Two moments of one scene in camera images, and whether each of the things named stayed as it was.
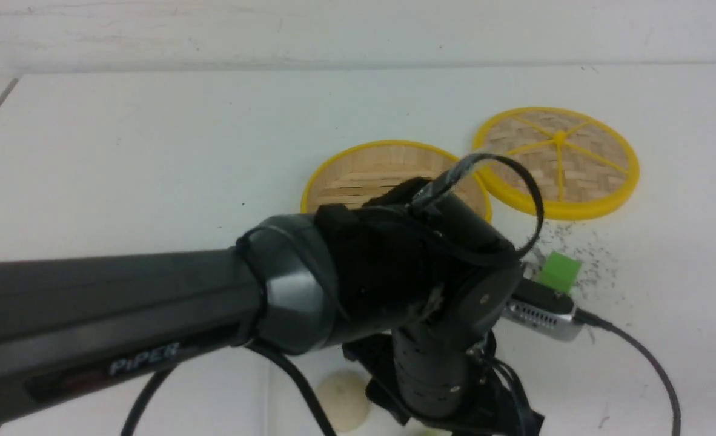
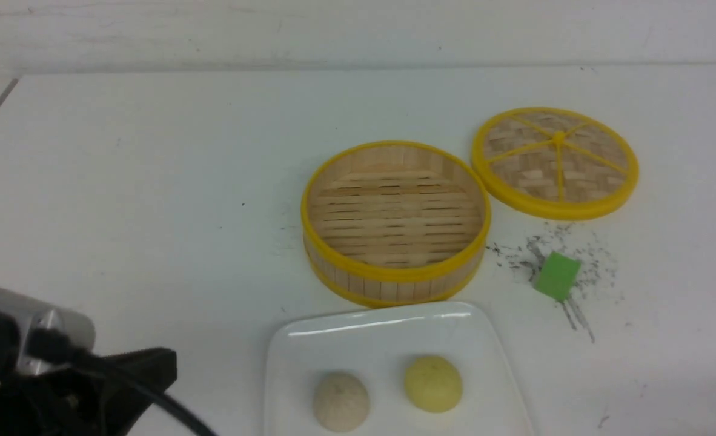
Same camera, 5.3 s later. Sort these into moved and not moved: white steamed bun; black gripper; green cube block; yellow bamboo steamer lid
Moved: black gripper
Not moved: white steamed bun; yellow bamboo steamer lid; green cube block
